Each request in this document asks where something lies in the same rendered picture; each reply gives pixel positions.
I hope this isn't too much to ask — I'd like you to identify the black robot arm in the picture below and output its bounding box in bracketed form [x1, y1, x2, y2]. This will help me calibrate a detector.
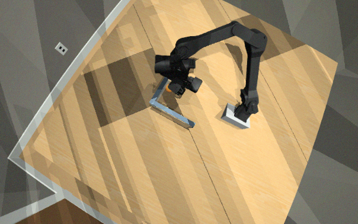
[154, 21, 267, 123]

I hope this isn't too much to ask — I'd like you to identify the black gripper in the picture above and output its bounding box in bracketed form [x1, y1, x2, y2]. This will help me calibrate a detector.
[160, 68, 203, 93]

